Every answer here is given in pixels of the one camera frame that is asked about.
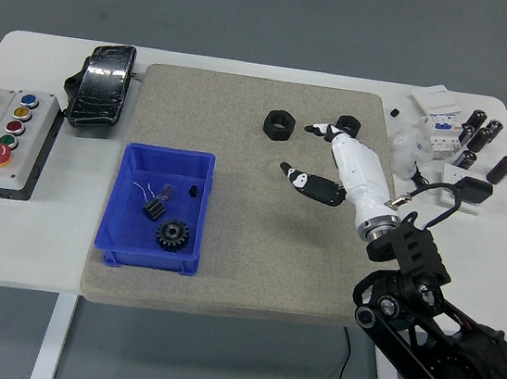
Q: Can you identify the large black gear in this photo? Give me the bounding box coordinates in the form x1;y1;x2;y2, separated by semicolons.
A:
153;216;194;256

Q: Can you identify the thin white wire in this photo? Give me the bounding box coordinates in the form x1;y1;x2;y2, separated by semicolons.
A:
129;179;157;202

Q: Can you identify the grey box with emergency stop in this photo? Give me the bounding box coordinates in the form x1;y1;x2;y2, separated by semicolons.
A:
0;85;65;206

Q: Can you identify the white flat box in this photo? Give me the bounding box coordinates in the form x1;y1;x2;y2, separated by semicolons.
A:
408;81;464;119

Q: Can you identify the small black hex nut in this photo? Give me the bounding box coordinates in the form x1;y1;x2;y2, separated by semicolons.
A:
334;113;363;138

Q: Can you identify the black plug with cord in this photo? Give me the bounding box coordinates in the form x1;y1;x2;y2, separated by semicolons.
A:
408;161;445;195

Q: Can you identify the small black ribbed gear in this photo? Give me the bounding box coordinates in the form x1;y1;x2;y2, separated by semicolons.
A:
140;196;167;222

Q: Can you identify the dark brown capacitor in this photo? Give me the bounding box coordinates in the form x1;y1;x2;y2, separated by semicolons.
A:
464;108;488;133
455;149;479;172
484;118;506;139
486;153;507;185
457;122;477;147
466;125;495;155

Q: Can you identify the white blue circuit breaker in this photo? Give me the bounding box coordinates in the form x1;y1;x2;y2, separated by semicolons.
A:
413;107;466;165

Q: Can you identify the black power adapter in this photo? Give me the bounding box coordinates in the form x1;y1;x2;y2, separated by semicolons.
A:
453;174;496;207

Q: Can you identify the black floor cable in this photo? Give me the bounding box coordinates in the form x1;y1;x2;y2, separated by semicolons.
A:
324;324;355;379

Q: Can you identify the clear plastic bag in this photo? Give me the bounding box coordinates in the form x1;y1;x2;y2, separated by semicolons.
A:
385;125;435;183

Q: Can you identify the large black hex nut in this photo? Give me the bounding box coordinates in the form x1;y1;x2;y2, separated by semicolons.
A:
261;108;298;145

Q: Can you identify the blue plastic box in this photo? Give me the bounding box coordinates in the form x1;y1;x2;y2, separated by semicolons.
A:
91;140;218;280

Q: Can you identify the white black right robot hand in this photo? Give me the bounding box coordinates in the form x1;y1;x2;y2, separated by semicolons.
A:
271;116;412;241

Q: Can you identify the grey-brown mat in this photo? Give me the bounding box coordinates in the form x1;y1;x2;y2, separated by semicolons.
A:
78;57;428;344

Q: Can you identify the black wrapped device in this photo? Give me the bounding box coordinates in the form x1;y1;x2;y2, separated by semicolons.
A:
58;37;140;135

